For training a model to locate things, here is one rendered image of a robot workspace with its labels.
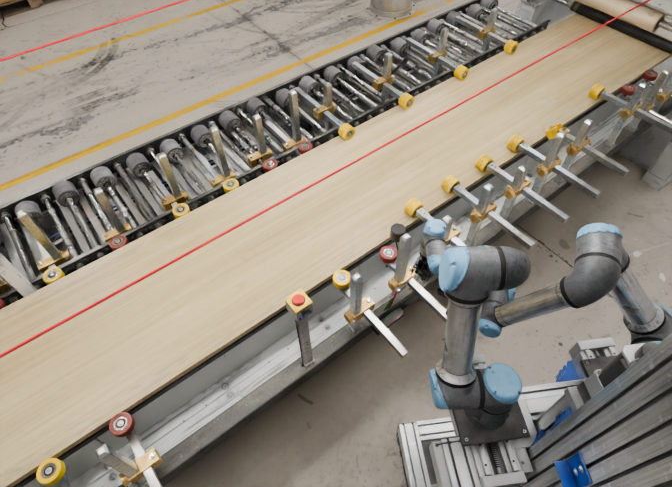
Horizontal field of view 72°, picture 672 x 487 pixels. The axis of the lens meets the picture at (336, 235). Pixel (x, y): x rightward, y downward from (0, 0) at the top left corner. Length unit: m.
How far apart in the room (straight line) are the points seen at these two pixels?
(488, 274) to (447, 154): 1.46
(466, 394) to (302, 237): 1.07
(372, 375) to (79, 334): 1.54
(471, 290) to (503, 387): 0.37
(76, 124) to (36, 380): 3.07
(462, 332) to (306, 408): 1.56
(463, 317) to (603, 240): 0.46
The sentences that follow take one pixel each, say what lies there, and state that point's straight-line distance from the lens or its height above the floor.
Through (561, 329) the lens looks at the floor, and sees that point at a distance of 3.20.
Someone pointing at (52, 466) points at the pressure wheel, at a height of 0.90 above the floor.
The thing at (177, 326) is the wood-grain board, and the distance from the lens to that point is 2.02.
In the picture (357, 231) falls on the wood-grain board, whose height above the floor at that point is 0.90.
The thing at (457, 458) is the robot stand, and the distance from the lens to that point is 1.72.
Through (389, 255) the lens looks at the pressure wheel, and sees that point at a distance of 2.10.
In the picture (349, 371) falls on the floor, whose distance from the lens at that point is 2.80.
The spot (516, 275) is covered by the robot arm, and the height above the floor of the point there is 1.62.
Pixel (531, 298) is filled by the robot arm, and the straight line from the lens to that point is 1.54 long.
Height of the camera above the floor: 2.60
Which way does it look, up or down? 52 degrees down
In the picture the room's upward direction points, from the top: 1 degrees counter-clockwise
